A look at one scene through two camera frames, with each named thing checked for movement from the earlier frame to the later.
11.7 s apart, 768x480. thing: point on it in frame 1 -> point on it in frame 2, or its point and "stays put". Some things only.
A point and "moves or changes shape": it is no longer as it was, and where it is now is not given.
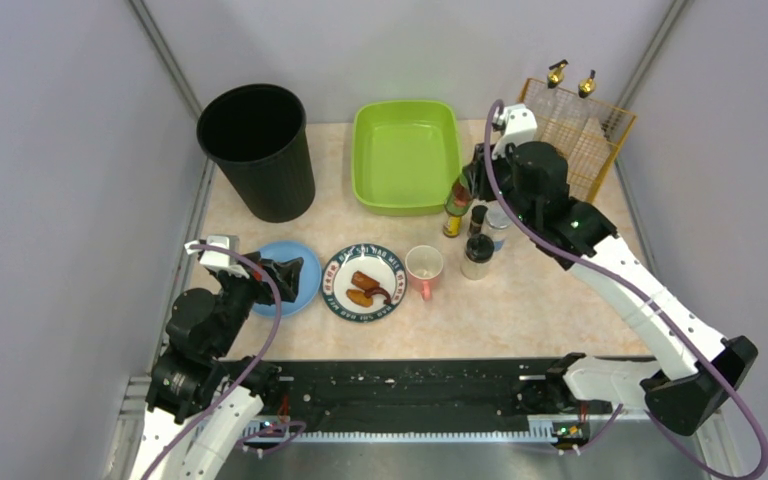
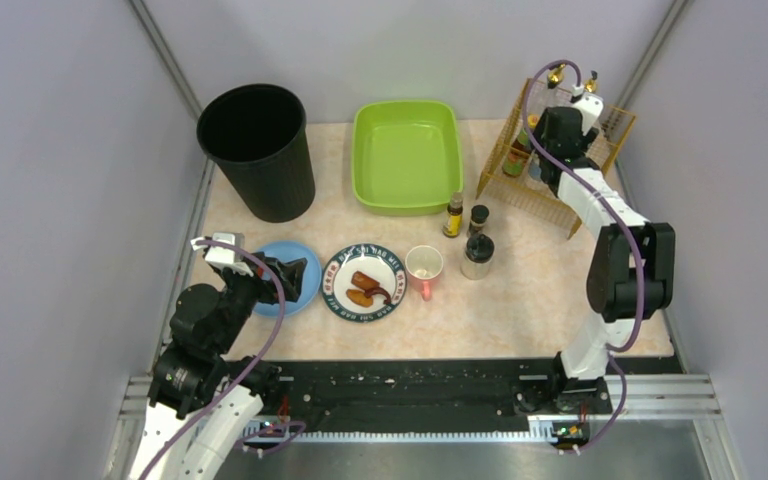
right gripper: x=485 y=169 -> x=552 y=171
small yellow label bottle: x=453 y=226 stays put
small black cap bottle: x=478 y=214 stays put
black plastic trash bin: x=256 y=134 stays put
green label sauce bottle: x=459 y=198 moves or changes shape
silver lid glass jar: x=497 y=220 moves or changes shape
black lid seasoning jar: x=479 y=249 stays put
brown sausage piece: x=360 y=279 stays put
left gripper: x=263 y=279 stays put
